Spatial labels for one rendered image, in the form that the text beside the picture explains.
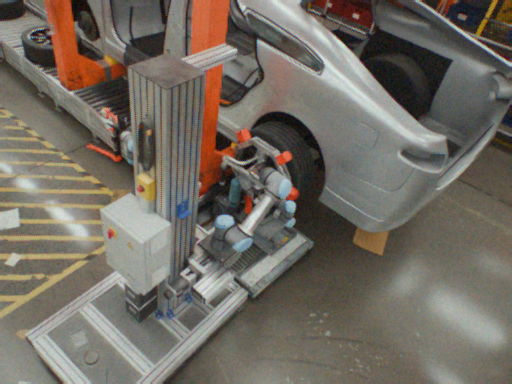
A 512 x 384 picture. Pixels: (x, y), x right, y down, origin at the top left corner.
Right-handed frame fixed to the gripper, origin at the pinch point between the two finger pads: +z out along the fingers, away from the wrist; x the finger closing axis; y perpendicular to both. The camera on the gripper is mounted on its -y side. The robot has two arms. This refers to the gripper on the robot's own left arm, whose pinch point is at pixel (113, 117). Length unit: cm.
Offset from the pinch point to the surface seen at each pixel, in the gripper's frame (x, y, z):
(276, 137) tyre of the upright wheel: 98, -7, -63
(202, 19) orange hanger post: 43, -77, -23
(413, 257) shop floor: 236, 93, -156
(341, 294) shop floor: 144, 105, -149
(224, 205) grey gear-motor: 85, 73, -42
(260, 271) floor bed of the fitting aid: 93, 104, -98
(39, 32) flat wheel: 47, 71, 314
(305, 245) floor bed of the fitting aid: 146, 97, -96
